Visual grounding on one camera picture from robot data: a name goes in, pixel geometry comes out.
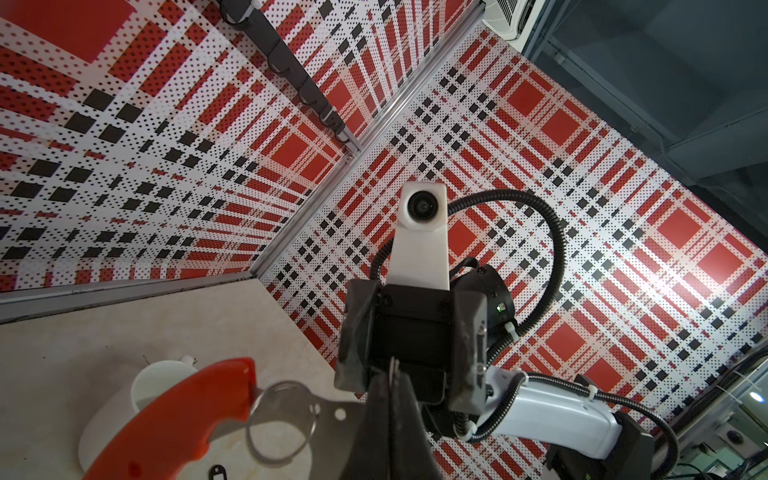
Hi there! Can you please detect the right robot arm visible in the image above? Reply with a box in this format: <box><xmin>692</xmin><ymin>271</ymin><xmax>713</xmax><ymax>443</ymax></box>
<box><xmin>335</xmin><ymin>258</ymin><xmax>680</xmax><ymax>479</ymax></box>

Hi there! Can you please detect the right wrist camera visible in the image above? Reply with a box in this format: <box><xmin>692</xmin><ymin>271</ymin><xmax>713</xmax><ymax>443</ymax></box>
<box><xmin>386</xmin><ymin>182</ymin><xmax>449</xmax><ymax>290</ymax></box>

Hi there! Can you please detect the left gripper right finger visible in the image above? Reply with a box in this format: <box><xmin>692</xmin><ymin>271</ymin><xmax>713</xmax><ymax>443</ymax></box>
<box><xmin>389</xmin><ymin>370</ymin><xmax>442</xmax><ymax>479</ymax></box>

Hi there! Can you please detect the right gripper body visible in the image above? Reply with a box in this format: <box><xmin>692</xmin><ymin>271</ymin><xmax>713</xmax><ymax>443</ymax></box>
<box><xmin>334</xmin><ymin>279</ymin><xmax>488</xmax><ymax>415</ymax></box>

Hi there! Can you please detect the black key tag with key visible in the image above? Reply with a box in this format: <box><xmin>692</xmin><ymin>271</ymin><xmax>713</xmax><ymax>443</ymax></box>
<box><xmin>208</xmin><ymin>464</ymin><xmax>228</xmax><ymax>480</ymax></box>

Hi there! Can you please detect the black hook rail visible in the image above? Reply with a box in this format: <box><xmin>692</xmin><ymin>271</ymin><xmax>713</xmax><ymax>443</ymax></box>
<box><xmin>218</xmin><ymin>0</ymin><xmax>352</xmax><ymax>144</ymax></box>

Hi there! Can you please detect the red handled key ring holder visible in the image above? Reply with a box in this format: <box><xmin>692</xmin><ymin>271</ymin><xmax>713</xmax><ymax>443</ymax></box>
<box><xmin>85</xmin><ymin>357</ymin><xmax>364</xmax><ymax>479</ymax></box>

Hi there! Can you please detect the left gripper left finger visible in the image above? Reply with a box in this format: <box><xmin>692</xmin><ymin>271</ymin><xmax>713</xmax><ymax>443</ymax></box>
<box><xmin>340</xmin><ymin>373</ymin><xmax>390</xmax><ymax>479</ymax></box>

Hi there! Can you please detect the white mug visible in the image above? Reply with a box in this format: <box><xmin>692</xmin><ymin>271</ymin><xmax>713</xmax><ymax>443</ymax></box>
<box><xmin>77</xmin><ymin>355</ymin><xmax>197</xmax><ymax>472</ymax></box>

